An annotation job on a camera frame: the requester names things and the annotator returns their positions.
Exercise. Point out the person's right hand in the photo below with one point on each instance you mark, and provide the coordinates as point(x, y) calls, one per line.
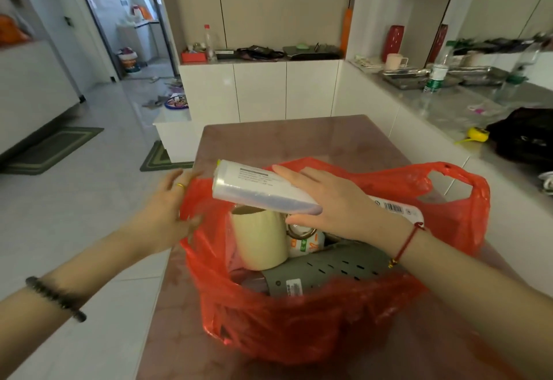
point(350, 213)

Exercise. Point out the person's left hand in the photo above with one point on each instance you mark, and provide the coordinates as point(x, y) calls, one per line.
point(155, 220)

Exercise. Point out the person's right thumb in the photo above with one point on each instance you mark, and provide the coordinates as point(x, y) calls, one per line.
point(304, 221)

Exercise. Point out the person's left thumb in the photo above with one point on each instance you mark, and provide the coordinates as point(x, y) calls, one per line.
point(193, 221)

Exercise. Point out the person's right middle finger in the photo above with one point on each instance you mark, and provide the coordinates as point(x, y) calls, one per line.
point(315, 173)

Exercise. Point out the red plastic shopping bag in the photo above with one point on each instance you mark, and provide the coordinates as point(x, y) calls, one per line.
point(311, 323)

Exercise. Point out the person's left forearm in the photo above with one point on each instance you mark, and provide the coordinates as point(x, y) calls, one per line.
point(65, 293)

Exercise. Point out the person's right forearm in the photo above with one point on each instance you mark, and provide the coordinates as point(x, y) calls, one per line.
point(475, 297)

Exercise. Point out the white orange pull-tab can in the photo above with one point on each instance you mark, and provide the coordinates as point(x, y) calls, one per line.
point(304, 243)

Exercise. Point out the beige ceramic mug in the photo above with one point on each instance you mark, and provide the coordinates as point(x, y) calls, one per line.
point(261, 239)

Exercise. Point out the grey perforated plastic holder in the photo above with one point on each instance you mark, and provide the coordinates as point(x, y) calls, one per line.
point(328, 265)

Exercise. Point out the small green floor mat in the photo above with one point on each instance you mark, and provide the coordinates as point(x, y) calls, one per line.
point(157, 159)

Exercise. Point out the white low step stool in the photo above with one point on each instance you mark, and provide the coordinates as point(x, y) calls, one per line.
point(177, 133)

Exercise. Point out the colourful round plate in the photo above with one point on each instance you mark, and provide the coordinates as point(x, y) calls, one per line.
point(176, 102)

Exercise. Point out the stack of papers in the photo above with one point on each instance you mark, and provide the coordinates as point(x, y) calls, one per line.
point(367, 62)

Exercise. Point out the metal rectangular tray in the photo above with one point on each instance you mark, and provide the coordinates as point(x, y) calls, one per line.
point(406, 78)

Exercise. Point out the red tall vase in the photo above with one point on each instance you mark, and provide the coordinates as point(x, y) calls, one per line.
point(392, 43)

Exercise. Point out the green label water bottle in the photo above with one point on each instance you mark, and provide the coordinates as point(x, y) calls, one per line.
point(436, 73)

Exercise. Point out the large green door mat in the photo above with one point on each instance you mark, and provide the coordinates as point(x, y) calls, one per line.
point(52, 148)

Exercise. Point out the red flat box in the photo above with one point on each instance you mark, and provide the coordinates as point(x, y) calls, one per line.
point(193, 56)

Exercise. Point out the clear bottle with red cap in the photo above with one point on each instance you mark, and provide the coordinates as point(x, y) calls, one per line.
point(209, 45)

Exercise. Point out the yellow tape measure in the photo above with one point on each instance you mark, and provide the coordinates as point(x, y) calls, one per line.
point(477, 134)

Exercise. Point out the white waste bin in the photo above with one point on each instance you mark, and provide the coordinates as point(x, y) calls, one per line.
point(128, 61)

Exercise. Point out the small pink item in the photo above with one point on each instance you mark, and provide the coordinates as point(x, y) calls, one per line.
point(477, 110)

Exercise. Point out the white counter cabinet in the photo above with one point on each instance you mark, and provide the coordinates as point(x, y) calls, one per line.
point(497, 202)

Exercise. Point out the white side cabinet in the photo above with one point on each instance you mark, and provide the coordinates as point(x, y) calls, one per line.
point(30, 90)

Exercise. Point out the black fabric bag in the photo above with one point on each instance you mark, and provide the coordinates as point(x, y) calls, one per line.
point(525, 138)

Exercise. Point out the white shoe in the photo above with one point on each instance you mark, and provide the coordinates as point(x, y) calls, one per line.
point(547, 183)

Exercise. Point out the orange plastic bag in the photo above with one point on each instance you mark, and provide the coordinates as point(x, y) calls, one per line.
point(11, 32)

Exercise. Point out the white low wall cabinet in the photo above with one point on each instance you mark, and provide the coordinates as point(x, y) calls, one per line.
point(263, 90)

